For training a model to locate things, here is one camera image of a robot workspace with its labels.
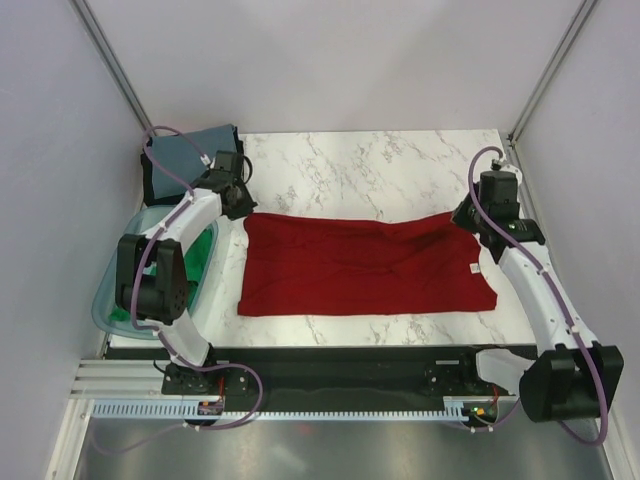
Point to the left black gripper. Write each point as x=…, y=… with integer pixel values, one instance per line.
x=247, y=206

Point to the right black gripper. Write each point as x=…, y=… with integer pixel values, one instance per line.
x=460, y=215

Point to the clear teal plastic bin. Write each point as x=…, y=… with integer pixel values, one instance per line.
x=116, y=321

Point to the red t shirt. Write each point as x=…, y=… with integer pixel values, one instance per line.
x=332, y=267

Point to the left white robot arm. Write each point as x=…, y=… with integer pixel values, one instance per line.
x=198, y=209

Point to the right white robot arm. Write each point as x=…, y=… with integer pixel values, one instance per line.
x=573, y=375

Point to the folded grey-blue t shirt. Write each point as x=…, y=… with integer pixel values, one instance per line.
x=175, y=155

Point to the green t shirt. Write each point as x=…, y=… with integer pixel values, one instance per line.
x=171, y=282

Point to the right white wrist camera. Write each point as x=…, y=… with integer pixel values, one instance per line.
x=503, y=165

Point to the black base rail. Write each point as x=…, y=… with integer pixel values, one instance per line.
x=327, y=377

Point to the right aluminium frame post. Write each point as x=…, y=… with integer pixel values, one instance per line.
x=561, y=52

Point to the aluminium frame post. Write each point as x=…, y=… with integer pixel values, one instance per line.
x=96, y=33
x=561, y=52

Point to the white slotted cable duct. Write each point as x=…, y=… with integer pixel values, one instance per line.
x=214, y=408

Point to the left aluminium frame post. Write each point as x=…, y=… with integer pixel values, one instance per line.
x=96, y=33

